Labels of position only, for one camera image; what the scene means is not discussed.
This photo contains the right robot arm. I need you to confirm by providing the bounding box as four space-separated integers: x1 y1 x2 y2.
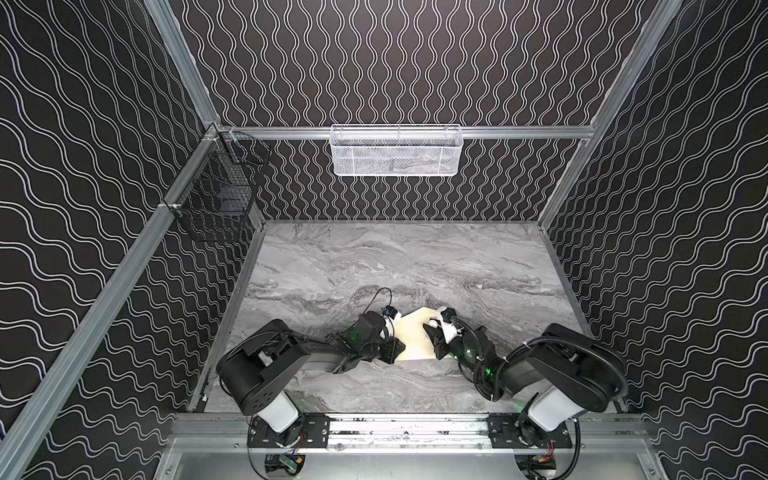
423 318 628 434

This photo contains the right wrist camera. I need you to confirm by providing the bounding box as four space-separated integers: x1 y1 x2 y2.
437 306 459 343

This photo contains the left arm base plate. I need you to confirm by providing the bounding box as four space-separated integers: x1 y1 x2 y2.
247 413 331 449

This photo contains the white wire mesh basket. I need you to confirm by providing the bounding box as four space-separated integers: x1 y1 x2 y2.
329 124 464 177

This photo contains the black wire basket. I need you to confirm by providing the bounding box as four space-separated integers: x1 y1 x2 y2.
171 133 269 244

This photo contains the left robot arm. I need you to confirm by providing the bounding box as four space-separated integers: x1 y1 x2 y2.
216 306 405 434

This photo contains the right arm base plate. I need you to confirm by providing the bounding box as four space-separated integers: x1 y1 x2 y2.
486 413 573 450

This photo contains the cream envelope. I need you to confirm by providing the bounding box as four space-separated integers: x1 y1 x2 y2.
394 307 439 362

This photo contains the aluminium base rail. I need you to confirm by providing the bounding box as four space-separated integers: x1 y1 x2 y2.
166 413 651 455

